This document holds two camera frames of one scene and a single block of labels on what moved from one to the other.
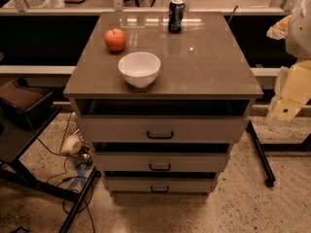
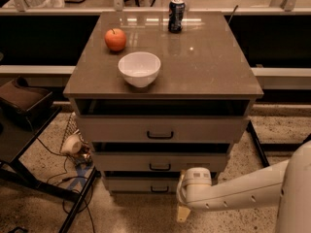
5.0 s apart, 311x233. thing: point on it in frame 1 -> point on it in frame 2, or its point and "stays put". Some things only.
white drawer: x=165 y=184 stays put
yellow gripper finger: x=284 y=109 -> x=183 y=214
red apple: x=115 y=39 stays put
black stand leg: x=270 y=178 stays put
